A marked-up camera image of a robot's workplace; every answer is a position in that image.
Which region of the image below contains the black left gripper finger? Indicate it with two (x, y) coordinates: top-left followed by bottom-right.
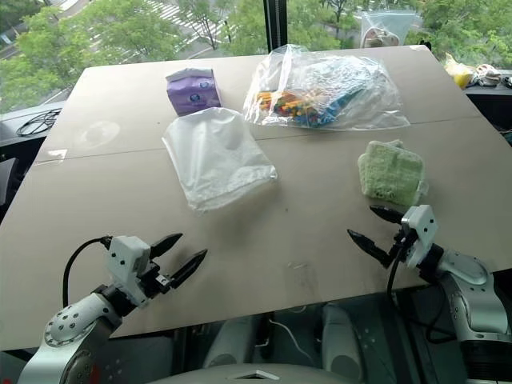
(169, 248), (209, 290)
(150, 233), (184, 259)

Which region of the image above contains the yellow soft object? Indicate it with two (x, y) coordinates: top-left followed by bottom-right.
(442, 53), (476, 90)

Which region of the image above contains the thin white cable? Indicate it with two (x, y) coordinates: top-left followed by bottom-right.
(266, 317), (318, 364)

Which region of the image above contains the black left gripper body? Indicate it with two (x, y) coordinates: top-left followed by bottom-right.
(138, 259), (175, 299)

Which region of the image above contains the colourful small blocks heap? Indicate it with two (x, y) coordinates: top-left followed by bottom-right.
(258, 89), (323, 127)

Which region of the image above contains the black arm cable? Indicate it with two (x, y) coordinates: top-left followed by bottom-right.
(386, 250), (405, 307)
(62, 237), (112, 310)

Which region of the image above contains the grey curved robot torso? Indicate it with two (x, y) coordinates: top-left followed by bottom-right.
(186, 361), (334, 384)

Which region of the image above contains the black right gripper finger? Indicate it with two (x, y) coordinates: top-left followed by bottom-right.
(346, 228), (395, 269)
(369, 204), (405, 226)

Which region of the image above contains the purple tissue pack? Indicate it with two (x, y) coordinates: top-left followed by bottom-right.
(165, 67), (223, 118)

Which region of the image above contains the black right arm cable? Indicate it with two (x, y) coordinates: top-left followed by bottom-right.
(386, 250), (405, 307)

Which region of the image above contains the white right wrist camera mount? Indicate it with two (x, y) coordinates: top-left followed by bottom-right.
(399, 204), (438, 270)

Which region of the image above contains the large clear plastic bag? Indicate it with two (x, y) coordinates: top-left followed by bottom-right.
(242, 44), (411, 131)

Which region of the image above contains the blue plastic board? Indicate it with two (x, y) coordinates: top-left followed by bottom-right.
(310, 82), (381, 129)

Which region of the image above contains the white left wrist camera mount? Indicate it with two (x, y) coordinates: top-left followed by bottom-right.
(104, 234), (152, 309)

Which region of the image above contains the white plastic bag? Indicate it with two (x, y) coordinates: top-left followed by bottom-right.
(161, 106), (279, 214)

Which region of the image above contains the green cloth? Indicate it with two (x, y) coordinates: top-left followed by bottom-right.
(357, 138), (426, 200)

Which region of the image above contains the grey rounded shape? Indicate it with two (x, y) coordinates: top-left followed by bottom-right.
(202, 317), (258, 370)
(321, 303), (366, 381)

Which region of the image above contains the black coiled cable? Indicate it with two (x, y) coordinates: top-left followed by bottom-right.
(15, 106), (62, 138)

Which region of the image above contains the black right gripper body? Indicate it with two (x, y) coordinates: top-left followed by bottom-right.
(389, 223), (419, 263)

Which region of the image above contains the white knitted object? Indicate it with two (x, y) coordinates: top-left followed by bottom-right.
(473, 62), (506, 88)

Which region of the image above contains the dark window frame post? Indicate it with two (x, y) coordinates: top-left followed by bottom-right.
(262, 0), (282, 56)

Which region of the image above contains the clear zip bag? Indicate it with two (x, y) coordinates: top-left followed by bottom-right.
(359, 10), (414, 50)

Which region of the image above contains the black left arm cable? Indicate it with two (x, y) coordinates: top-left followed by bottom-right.
(62, 237), (112, 310)

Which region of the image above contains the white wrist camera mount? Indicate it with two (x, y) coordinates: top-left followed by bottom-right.
(104, 234), (152, 309)
(399, 204), (438, 270)

